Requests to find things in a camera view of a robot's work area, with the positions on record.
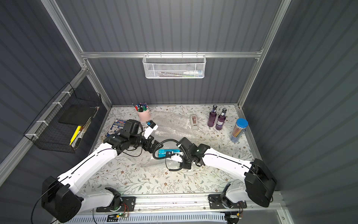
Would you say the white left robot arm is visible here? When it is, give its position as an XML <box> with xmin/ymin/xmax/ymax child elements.
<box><xmin>40</xmin><ymin>119</ymin><xmax>158</xmax><ymax>223</ymax></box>

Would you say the blue-lidded pencil tube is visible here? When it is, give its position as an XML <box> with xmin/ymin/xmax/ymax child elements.
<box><xmin>230</xmin><ymin>118</ymin><xmax>249</xmax><ymax>143</ymax></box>

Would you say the black wire wall basket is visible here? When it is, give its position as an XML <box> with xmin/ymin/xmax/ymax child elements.
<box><xmin>24</xmin><ymin>85</ymin><xmax>102</xmax><ymax>154</ymax></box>

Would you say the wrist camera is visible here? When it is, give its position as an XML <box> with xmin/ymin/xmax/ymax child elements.
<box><xmin>168</xmin><ymin>153</ymin><xmax>185</xmax><ymax>162</ymax></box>
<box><xmin>143</xmin><ymin>120</ymin><xmax>158</xmax><ymax>139</ymax></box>

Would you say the white wire mesh basket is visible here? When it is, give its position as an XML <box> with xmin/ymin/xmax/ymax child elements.
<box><xmin>142</xmin><ymin>55</ymin><xmax>207</xmax><ymax>79</ymax></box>

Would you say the blue children's book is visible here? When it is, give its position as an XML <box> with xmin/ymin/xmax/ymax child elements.
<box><xmin>105</xmin><ymin>119</ymin><xmax>125</xmax><ymax>137</ymax></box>

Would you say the purple bottle right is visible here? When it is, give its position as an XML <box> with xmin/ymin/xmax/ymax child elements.
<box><xmin>215</xmin><ymin>108</ymin><xmax>227</xmax><ymax>130</ymax></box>

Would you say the yellow highlighter marker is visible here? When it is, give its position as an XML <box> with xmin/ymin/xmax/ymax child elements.
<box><xmin>70</xmin><ymin>126</ymin><xmax>83</xmax><ymax>145</ymax></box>

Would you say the purple bottle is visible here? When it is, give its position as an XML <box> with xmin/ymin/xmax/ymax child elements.
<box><xmin>207</xmin><ymin>105</ymin><xmax>217</xmax><ymax>127</ymax></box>
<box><xmin>215</xmin><ymin>108</ymin><xmax>227</xmax><ymax>130</ymax></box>

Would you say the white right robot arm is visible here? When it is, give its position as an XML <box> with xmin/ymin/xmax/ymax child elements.
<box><xmin>177</xmin><ymin>137</ymin><xmax>277</xmax><ymax>208</ymax></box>

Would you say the pink pen holder cup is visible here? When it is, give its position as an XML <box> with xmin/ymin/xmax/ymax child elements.
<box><xmin>138</xmin><ymin>109</ymin><xmax>151</xmax><ymax>123</ymax></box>

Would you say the blue glass bottle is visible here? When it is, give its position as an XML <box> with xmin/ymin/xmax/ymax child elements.
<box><xmin>158</xmin><ymin>149</ymin><xmax>181</xmax><ymax>158</ymax></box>

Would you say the clear bubble wrap sheet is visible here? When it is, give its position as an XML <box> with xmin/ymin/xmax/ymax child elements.
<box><xmin>122</xmin><ymin>111</ymin><xmax>200</xmax><ymax>173</ymax></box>

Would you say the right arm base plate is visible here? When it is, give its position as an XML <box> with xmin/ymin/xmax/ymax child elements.
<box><xmin>208</xmin><ymin>194</ymin><xmax>247</xmax><ymax>210</ymax></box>

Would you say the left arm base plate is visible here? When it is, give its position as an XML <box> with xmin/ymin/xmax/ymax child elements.
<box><xmin>96</xmin><ymin>197</ymin><xmax>137</xmax><ymax>212</ymax></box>

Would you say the purple bottle left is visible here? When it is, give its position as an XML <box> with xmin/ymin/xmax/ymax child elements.
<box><xmin>207</xmin><ymin>105</ymin><xmax>217</xmax><ymax>127</ymax></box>

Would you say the black notebook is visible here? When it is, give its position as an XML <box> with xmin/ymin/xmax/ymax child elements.
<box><xmin>58</xmin><ymin>105</ymin><xmax>97</xmax><ymax>127</ymax></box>

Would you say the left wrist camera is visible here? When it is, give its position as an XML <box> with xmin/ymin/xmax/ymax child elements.
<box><xmin>143</xmin><ymin>120</ymin><xmax>158</xmax><ymax>139</ymax></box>

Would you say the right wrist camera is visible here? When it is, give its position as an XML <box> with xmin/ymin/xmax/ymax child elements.
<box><xmin>168</xmin><ymin>153</ymin><xmax>185</xmax><ymax>162</ymax></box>

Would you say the clear tape dispenser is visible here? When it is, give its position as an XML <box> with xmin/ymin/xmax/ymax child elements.
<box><xmin>190</xmin><ymin>115</ymin><xmax>199</xmax><ymax>129</ymax></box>

